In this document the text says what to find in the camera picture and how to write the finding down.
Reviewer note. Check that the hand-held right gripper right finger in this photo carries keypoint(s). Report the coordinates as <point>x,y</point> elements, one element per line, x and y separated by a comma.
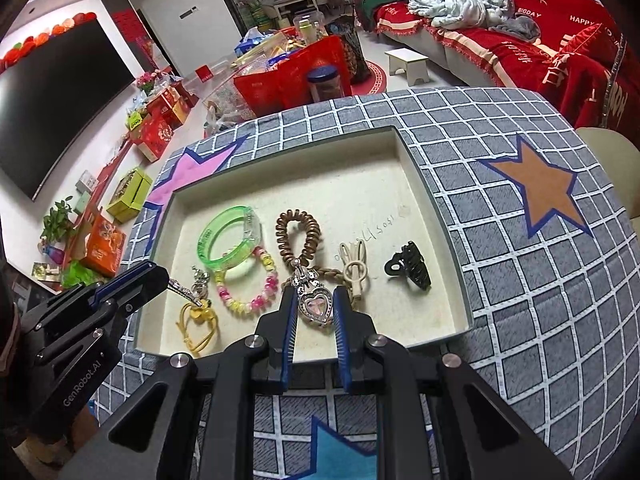
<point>345,340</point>

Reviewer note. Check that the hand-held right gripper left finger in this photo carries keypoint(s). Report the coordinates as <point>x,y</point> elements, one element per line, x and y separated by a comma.
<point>289,340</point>

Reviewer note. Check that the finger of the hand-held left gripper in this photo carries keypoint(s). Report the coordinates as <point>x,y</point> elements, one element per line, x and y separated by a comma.
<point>125,277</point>
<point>145,290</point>

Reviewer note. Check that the beige hair clip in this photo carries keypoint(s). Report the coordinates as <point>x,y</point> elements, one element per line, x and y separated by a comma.
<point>355,280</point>

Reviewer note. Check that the green transparent bangle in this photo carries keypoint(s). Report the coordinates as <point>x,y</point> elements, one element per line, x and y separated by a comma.
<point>205,245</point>

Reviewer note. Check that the green jewelry tray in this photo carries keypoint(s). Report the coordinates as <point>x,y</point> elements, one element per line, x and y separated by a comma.
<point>340,185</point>

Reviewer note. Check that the orange snack box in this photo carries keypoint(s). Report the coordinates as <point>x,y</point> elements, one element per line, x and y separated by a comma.
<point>102,247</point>

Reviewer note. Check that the green plastic packet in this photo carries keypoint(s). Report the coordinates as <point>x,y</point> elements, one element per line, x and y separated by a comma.
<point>85,275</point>

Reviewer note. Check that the green cardboard box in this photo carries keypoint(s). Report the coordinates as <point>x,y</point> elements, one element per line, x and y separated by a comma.
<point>127,197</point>

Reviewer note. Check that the potted green plant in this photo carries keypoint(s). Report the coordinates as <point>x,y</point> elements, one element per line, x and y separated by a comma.
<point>57,222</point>

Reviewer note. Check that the black claw hair clip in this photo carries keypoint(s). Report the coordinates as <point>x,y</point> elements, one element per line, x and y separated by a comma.
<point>412,267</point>

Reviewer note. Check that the red gift box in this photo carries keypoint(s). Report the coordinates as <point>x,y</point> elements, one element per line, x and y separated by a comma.
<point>152,135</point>
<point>172,105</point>

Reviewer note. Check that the black television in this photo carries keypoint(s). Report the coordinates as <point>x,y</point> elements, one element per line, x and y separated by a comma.
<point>60,110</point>

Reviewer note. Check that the grey checked star tablecloth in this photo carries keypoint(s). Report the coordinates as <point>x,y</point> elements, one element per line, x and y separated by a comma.
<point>525,285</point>

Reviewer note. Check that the pink flower bouquet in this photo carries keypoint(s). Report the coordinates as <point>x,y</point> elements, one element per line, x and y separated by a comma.
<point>146,81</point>

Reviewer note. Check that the row of coloured pompoms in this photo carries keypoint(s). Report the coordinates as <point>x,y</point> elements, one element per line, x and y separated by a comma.
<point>45,35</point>

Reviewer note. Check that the jar with blue lid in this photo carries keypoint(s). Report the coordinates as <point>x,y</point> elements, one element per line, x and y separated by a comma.
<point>325,85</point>

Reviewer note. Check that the red gift bag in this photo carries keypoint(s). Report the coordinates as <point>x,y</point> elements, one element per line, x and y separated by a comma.
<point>295,80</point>

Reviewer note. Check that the round red mat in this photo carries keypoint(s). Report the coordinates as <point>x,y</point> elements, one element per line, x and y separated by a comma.
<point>372,80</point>

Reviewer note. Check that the small white stool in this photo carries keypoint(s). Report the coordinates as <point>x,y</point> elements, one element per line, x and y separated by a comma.
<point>407,65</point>

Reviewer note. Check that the clear plastic jar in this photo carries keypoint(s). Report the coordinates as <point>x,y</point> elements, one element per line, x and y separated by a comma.
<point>308,27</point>

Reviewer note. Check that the white table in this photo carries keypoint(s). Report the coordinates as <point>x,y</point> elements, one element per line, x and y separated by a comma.
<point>290,0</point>

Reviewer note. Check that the green garment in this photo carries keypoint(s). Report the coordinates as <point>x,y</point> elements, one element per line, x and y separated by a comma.
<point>385,5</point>

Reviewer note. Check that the red covered sofa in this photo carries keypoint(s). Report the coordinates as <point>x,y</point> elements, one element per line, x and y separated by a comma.
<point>550,60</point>

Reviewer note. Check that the pile of light clothes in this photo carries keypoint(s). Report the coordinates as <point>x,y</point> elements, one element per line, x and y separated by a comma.
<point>460,7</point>

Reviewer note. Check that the grey garment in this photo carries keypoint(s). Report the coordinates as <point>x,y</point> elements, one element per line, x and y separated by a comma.
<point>522,27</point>

